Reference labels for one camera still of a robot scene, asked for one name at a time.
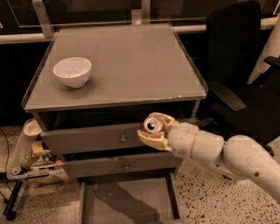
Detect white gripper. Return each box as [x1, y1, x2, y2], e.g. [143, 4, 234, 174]
[137, 112, 200, 158]

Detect red coke can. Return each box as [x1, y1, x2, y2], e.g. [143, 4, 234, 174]
[143, 116, 164, 134]

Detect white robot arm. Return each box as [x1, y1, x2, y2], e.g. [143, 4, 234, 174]
[137, 112, 280, 203]

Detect round top drawer knob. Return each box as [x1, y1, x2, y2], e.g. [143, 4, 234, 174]
[120, 135, 127, 144]

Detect top grey drawer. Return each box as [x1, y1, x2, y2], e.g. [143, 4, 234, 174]
[39, 117, 197, 156]

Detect grey drawer cabinet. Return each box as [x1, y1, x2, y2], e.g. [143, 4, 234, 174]
[21, 22, 209, 187]

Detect bottom grey open drawer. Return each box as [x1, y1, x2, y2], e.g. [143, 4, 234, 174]
[78, 169, 185, 224]

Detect middle grey drawer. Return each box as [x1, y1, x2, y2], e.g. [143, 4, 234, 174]
[62, 151, 183, 178]

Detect black office chair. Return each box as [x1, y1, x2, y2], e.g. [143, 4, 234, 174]
[197, 0, 280, 153]

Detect white ceramic bowl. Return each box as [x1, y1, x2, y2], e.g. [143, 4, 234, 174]
[53, 57, 92, 88]

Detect green snack bag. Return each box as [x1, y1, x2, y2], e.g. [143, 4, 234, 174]
[31, 152, 55, 167]

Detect white cup in tray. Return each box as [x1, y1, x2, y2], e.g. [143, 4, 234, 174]
[24, 119, 42, 137]

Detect metal window railing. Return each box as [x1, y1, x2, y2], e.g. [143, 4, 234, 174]
[0, 0, 280, 46]

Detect black tray stand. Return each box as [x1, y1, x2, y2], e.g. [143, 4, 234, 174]
[3, 180, 23, 221]

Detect black floor cable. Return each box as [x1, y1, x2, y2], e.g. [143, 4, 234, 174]
[0, 127, 11, 205]

